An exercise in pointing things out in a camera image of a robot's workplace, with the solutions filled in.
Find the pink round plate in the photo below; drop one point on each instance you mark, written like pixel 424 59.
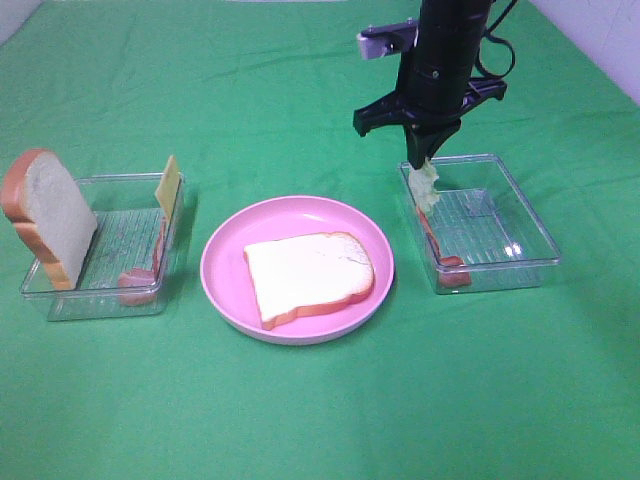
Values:
pixel 226 281

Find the bread slice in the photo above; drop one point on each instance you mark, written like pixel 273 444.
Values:
pixel 50 215
pixel 308 275

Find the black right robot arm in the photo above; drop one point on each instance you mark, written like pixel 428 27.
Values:
pixel 452 30

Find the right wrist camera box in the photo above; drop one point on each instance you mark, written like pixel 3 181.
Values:
pixel 380 41

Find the right clear plastic tray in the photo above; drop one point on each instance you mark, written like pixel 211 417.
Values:
pixel 484 218

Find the green tablecloth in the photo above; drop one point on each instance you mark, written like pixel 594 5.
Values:
pixel 256 100

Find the green lettuce leaf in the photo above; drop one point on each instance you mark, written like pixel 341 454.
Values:
pixel 421 183

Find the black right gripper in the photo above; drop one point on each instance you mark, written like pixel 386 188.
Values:
pixel 426 96

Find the yellow cheese slice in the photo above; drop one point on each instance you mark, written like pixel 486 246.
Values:
pixel 166 191

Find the clear plastic tray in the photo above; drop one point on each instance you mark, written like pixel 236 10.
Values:
pixel 129 219
pixel 484 218

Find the left clear plastic tray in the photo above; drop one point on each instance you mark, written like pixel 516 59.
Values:
pixel 129 219

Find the bacon strip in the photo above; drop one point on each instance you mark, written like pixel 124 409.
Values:
pixel 444 279
pixel 140 277

